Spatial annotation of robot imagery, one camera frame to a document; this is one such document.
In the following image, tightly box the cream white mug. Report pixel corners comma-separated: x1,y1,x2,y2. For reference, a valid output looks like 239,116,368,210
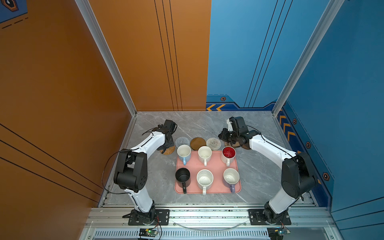
198,146,213,167

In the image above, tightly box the pink rectangular tray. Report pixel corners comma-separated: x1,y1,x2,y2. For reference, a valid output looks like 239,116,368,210
176,151,240,195

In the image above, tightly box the aluminium front rail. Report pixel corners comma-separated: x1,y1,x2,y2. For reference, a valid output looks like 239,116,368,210
85,205,336,230

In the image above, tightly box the paw print brown coaster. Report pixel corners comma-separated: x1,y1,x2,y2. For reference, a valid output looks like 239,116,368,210
224,142,241,148

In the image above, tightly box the grey round patterned coaster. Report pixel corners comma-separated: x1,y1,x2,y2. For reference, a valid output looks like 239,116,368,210
175,137,190,148

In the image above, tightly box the black mug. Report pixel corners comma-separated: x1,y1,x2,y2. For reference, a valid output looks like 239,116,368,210
175,168,191,194

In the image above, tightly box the white mug blue handle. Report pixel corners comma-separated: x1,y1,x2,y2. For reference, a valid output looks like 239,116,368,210
177,145,192,166

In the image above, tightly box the aluminium corner post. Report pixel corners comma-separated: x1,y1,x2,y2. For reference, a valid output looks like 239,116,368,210
272,0,345,117
75,0,137,117

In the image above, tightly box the left green circuit board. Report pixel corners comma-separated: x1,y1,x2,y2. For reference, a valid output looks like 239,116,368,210
138,229,160,240

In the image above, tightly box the left aluminium corner post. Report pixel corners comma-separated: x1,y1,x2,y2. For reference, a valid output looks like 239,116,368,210
75,0,137,117

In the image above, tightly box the right aluminium corner post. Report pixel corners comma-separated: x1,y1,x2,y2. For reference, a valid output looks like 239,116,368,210
272,0,345,117

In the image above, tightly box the plain brown round coaster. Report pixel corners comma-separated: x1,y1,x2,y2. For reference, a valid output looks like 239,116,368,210
190,137,206,151

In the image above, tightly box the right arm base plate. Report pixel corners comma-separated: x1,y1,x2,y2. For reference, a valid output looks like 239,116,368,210
248,209,292,226

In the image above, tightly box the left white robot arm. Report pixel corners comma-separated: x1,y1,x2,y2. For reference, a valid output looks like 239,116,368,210
114,120,177,225

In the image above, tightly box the white mug front centre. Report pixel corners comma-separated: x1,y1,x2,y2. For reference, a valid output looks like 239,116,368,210
197,169,214,196

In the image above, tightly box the red interior mug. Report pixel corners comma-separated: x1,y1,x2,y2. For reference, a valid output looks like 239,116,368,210
221,146,236,167

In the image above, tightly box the white mug purple handle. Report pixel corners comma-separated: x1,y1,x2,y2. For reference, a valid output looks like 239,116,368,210
223,168,240,194

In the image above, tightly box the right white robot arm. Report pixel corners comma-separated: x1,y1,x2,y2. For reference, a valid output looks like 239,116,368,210
218,117,318,225

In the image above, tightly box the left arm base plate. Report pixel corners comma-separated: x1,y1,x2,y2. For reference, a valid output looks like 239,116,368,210
128,209,170,226

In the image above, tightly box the woven orange round coaster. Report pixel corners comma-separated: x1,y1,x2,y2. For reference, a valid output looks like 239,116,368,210
161,146,176,155

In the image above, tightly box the right circuit board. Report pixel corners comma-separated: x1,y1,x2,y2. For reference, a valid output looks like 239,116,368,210
267,228,291,240

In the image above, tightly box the white patterned round coaster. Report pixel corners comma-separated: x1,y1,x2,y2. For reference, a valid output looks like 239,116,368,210
206,138,222,151

